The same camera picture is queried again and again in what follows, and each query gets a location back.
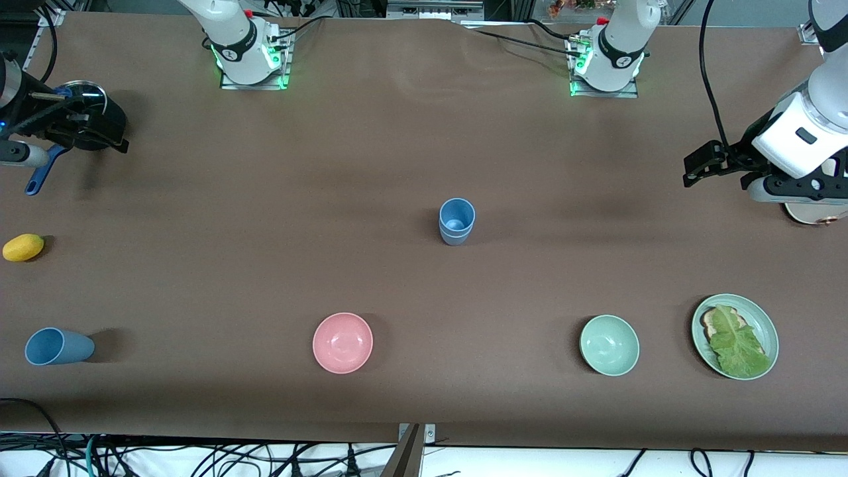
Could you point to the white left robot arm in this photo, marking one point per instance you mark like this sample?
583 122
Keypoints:
616 46

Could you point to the dark camera mount post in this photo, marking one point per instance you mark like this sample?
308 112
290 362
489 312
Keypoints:
405 457

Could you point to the pink bowl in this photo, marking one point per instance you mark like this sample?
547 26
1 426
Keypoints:
342 344

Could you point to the blue plastic cup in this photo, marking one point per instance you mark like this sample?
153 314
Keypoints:
457 212
66 348

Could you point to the toast bread slice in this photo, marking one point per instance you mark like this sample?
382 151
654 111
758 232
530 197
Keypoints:
709 323

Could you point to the mint green plate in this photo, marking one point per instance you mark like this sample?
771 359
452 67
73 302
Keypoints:
763 324

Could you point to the yellow lemon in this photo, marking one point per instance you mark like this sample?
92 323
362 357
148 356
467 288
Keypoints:
23 248

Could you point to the metal table corner bracket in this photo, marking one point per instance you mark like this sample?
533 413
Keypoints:
52 17
808 34

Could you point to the mint green bowl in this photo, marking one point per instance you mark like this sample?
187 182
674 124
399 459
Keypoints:
609 346

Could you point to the blue cup holding tissue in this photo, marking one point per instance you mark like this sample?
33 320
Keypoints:
456 240

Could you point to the green lettuce leaf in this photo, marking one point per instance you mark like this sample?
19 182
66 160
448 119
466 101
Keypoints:
739 348

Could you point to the aluminium frame profile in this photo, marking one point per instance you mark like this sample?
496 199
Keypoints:
430 10

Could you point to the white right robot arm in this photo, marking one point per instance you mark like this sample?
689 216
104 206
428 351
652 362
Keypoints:
232 33

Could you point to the small metal bracket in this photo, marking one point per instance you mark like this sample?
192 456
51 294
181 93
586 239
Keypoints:
429 434

